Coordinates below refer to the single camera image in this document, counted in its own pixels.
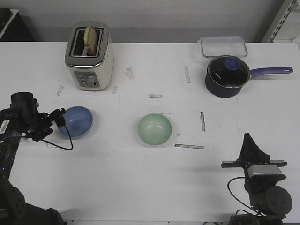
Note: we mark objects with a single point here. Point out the glass pot lid blue knob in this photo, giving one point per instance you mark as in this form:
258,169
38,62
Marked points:
228,71

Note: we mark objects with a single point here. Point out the clear plastic food container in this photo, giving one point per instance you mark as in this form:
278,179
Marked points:
213,46

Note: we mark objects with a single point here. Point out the black box in corner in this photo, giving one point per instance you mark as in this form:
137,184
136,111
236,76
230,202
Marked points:
13,28

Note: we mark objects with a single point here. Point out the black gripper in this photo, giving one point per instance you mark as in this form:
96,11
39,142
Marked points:
45,121
251,150

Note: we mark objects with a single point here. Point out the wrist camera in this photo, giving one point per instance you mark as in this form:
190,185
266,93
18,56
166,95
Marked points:
24,101
261,170

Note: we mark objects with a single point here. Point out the cream silver toaster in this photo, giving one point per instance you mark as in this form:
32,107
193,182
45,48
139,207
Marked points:
90,73

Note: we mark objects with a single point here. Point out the green bowl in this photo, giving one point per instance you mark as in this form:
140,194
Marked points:
154,129

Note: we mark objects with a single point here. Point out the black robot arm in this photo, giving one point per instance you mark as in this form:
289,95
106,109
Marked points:
143,163
270,202

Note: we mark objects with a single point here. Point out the blue bowl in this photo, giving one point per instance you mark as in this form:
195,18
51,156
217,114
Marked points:
79,121

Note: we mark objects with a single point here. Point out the slice of toast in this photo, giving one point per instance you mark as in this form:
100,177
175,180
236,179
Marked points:
90,40

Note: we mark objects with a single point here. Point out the dark blue saucepan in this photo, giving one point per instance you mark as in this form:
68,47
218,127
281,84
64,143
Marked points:
223,92

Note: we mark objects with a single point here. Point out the white metal shelving rack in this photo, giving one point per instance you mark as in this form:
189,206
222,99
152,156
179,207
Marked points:
285,27

